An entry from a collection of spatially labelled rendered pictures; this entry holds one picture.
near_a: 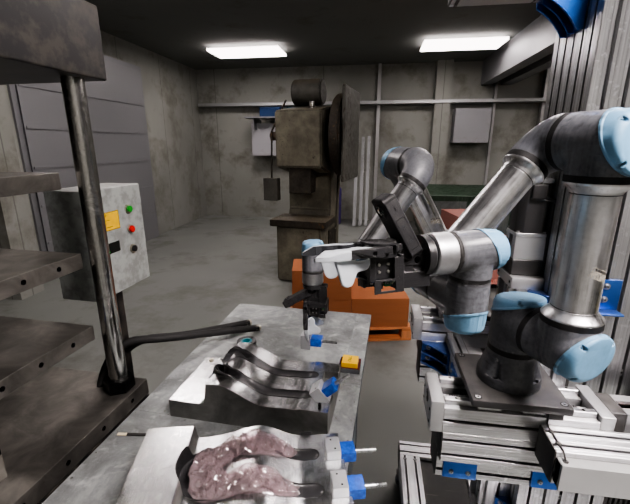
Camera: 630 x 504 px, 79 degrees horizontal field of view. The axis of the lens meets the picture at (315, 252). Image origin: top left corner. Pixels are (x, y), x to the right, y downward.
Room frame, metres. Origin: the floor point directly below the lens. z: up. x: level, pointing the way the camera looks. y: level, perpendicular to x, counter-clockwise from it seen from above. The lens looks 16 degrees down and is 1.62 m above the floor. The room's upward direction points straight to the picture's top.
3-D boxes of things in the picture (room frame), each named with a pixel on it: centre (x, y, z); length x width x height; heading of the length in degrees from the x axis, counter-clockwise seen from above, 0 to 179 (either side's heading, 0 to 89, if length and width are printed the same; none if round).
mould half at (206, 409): (1.11, 0.18, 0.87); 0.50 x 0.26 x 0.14; 78
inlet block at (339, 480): (0.72, -0.10, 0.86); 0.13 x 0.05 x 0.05; 96
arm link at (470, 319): (0.69, -0.28, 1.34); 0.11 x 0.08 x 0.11; 17
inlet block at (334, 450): (0.83, -0.09, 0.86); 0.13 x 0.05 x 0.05; 96
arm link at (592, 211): (0.75, -0.54, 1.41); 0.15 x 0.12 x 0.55; 17
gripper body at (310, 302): (1.28, 0.00, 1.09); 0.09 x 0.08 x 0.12; 78
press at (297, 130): (4.72, 0.05, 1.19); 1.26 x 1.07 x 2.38; 170
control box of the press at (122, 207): (1.46, 0.82, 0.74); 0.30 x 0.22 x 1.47; 168
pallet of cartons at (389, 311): (3.32, -0.29, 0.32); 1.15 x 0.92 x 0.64; 83
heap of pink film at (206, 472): (0.75, 0.17, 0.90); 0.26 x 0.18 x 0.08; 96
